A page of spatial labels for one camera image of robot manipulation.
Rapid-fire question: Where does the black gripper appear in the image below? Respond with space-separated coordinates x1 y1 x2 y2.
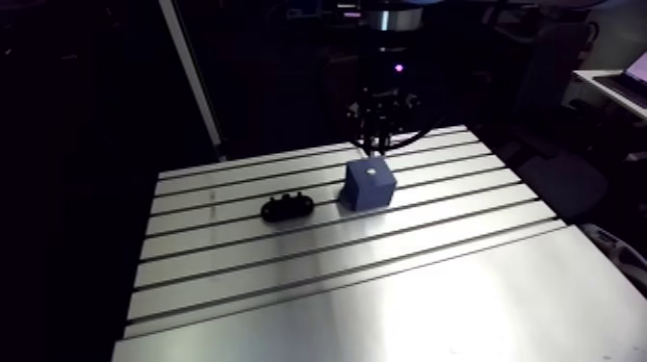
346 46 424 156

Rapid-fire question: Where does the dark blue-grey block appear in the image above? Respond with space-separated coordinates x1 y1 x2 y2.
338 156 399 213

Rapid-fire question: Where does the black oval holder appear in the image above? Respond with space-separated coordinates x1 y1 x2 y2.
259 191 316 224

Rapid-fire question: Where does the grey office chair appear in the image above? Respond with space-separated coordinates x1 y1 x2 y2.
497 20 610 223

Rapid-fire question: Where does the white desk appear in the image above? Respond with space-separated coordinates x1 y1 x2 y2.
572 68 647 121

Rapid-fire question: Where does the laptop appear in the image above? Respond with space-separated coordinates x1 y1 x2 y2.
592 49 647 111

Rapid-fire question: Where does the pale holed strip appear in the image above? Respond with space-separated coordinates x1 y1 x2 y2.
580 221 647 297

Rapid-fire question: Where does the black cable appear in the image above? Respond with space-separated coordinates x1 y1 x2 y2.
351 108 449 153

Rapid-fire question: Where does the white post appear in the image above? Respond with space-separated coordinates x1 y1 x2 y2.
157 0 224 155

